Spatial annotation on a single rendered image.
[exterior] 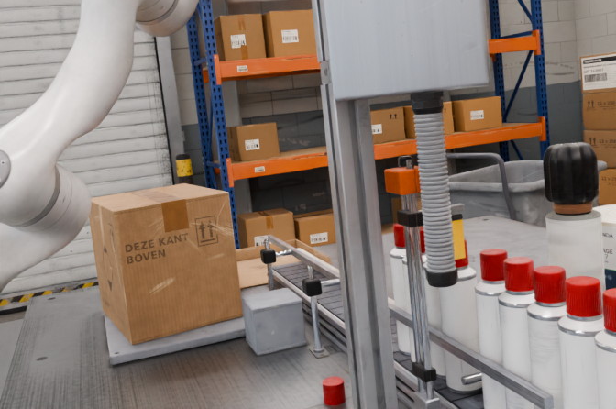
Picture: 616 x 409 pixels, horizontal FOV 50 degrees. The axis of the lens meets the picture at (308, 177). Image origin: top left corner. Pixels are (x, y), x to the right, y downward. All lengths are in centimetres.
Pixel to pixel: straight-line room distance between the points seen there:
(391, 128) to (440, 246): 442
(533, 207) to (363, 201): 256
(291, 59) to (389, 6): 400
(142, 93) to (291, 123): 126
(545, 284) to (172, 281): 83
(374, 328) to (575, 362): 25
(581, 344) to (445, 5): 37
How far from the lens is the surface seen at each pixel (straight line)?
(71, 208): 113
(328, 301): 139
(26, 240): 116
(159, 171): 522
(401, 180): 81
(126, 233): 135
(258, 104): 552
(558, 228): 113
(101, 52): 112
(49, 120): 108
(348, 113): 79
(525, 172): 416
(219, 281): 142
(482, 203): 343
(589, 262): 114
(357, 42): 74
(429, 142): 71
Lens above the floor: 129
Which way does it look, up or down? 7 degrees down
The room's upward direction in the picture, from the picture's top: 6 degrees counter-clockwise
